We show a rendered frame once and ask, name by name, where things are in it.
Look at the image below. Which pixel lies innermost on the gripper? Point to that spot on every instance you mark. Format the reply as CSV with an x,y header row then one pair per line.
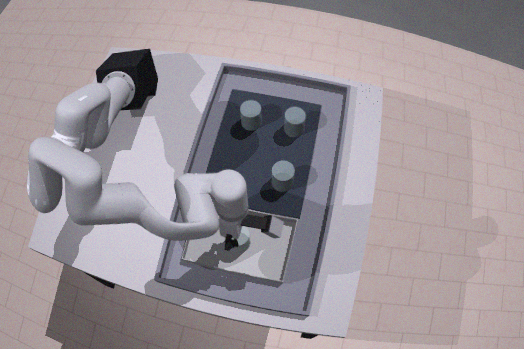
x,y
232,229

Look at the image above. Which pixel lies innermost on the clear glass jar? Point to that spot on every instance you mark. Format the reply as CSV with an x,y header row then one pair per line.
x,y
282,176
243,241
294,121
250,115

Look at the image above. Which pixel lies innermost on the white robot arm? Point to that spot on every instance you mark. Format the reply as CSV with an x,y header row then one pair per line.
x,y
79,125

